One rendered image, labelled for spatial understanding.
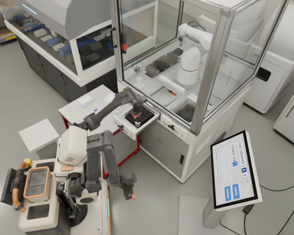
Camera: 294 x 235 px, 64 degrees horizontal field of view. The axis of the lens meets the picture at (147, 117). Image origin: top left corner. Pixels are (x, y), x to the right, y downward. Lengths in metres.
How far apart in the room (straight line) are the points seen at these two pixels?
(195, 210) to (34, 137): 1.77
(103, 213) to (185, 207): 0.86
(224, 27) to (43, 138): 1.77
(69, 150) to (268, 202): 2.28
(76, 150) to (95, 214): 1.09
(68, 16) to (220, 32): 1.36
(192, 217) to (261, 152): 1.29
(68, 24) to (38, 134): 1.04
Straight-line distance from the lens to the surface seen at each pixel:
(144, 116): 2.21
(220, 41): 1.45
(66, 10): 2.28
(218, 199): 1.72
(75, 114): 2.47
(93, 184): 1.40
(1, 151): 3.50
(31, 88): 4.19
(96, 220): 2.38
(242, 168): 1.70
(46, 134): 2.38
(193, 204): 2.71
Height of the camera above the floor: 2.52
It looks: 48 degrees down
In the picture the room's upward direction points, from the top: 1 degrees clockwise
